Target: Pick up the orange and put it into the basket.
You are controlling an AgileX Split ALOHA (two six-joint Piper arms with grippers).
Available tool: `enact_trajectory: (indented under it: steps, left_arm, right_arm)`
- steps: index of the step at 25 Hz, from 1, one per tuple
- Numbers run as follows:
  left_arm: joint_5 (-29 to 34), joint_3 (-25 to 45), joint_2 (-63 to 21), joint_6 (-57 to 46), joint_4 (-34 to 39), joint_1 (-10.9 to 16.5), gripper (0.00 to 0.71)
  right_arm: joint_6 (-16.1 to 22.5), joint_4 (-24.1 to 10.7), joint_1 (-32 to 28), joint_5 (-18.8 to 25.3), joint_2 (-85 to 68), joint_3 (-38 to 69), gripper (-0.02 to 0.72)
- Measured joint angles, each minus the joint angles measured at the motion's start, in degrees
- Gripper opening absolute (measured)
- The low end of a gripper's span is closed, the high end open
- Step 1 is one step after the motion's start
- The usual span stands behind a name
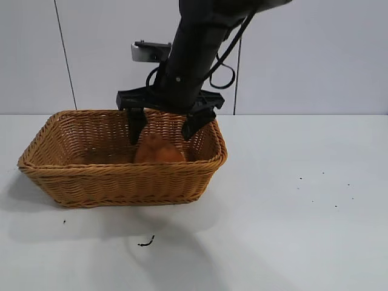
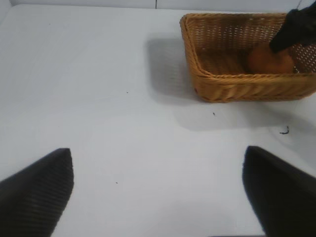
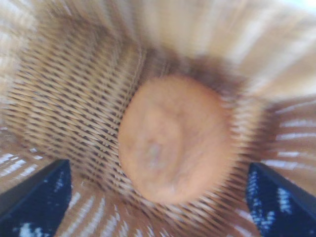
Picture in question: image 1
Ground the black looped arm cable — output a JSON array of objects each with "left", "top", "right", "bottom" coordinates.
[{"left": 145, "top": 8, "right": 257, "bottom": 91}]

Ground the orange-brown bread bun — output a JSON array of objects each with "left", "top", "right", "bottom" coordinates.
[{"left": 133, "top": 133, "right": 187, "bottom": 165}]

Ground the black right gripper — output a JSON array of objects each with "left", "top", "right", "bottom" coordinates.
[{"left": 116, "top": 59, "right": 226, "bottom": 146}]

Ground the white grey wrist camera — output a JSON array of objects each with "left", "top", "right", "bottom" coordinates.
[{"left": 130, "top": 39, "right": 173, "bottom": 64}]

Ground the tan woven wicker basket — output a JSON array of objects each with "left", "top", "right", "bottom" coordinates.
[{"left": 17, "top": 108, "right": 229, "bottom": 209}]

